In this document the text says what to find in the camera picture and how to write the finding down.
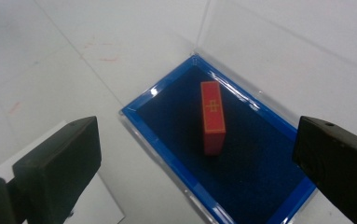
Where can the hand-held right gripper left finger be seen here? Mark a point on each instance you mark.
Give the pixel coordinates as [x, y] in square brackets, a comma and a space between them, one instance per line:
[58, 168]

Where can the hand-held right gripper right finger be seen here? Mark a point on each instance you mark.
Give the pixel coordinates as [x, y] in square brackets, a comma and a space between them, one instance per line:
[334, 165]

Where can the blue ink pad box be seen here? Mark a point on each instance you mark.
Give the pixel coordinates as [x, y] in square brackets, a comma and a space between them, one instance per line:
[260, 174]

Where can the red stamp block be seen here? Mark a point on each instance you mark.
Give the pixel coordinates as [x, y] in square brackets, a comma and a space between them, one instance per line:
[213, 118]

